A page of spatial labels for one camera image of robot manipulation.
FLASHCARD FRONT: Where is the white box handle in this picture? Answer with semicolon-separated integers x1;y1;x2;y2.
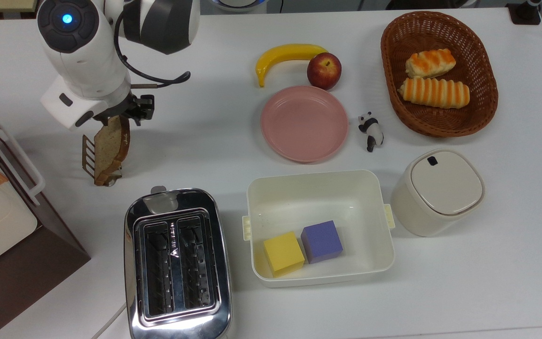
0;122;47;207

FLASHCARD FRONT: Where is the long striped bread roll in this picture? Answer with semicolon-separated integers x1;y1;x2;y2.
398;77;471;110

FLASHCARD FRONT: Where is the black desk clamp mount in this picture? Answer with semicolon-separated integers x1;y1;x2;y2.
506;0;542;26

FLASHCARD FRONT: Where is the red apple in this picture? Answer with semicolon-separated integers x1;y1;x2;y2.
306;52;343;91

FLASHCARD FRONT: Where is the cream lidded trash bin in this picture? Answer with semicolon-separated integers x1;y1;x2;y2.
390;149;486;237

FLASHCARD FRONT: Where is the white plastic container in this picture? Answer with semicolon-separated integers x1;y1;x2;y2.
242;169;397;289

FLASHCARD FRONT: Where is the beige board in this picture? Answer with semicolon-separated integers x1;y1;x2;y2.
0;0;39;13

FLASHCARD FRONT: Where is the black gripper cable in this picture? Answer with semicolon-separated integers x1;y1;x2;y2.
113;13;191;89

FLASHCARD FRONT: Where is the purple cube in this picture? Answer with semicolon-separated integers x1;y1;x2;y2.
300;220;345;265

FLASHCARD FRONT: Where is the brown toast bread slice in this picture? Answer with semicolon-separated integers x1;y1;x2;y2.
93;114;131;186

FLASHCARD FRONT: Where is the pink plate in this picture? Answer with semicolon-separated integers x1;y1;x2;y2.
260;85;350;164

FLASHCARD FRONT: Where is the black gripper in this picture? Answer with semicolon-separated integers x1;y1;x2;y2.
93;93;155;126

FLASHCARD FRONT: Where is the brown wicker basket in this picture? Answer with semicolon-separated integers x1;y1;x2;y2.
380;10;499;138

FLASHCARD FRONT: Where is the yellow banana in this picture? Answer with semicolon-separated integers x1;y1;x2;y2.
255;43;329;89

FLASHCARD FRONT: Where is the panda figurine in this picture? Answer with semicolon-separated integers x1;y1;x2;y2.
358;111;385;153

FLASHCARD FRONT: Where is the white toaster power cord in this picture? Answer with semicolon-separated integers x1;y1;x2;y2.
91;301;128;339

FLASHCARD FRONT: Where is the dark brown wooden box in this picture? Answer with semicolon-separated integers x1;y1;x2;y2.
0;111;92;339

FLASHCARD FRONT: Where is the yellow cube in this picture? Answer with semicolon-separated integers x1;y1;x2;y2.
263;231;306;279

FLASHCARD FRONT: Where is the short striped bread roll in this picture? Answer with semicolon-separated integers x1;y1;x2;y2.
405;48;457;80

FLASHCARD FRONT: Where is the cream chrome two-slot toaster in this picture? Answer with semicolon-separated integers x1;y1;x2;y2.
124;185;234;339

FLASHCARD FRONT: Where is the wooden toast rack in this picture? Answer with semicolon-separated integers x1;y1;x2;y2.
81;134;124;188

